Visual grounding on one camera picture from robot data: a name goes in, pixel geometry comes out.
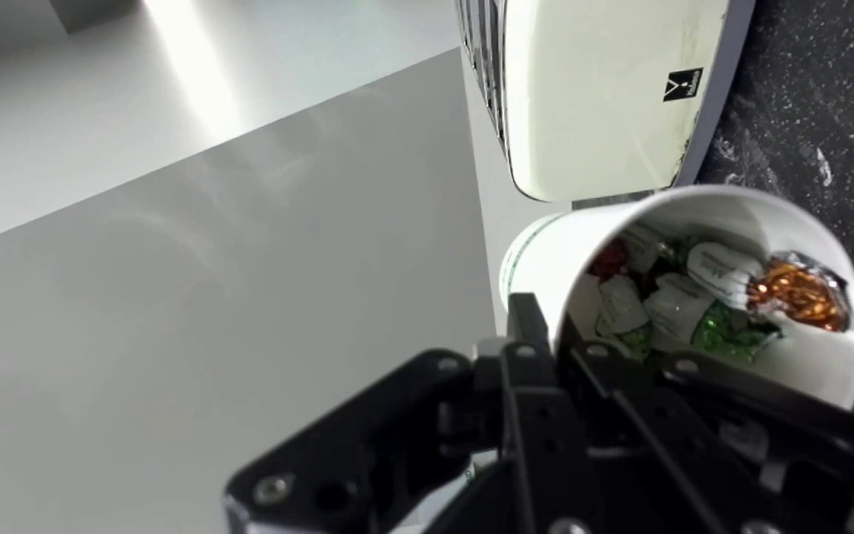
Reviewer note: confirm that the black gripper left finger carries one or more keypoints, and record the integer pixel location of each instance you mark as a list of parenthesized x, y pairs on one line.
[(416, 434)]

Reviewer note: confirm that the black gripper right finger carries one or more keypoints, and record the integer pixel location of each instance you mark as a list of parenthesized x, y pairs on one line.
[(726, 447)]

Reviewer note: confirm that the green foil sweet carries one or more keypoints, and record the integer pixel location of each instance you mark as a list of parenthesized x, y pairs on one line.
[(733, 332)]

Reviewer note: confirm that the white sweet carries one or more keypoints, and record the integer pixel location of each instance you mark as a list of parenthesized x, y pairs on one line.
[(681, 311), (726, 269), (620, 303)]

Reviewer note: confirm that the orange foil sweet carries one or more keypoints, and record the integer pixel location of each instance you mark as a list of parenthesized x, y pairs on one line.
[(800, 292)]

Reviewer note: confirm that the red sweet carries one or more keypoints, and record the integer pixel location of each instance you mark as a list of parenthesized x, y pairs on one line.
[(608, 259)]

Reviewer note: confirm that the white paper cup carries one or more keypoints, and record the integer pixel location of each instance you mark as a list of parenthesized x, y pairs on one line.
[(546, 257)]

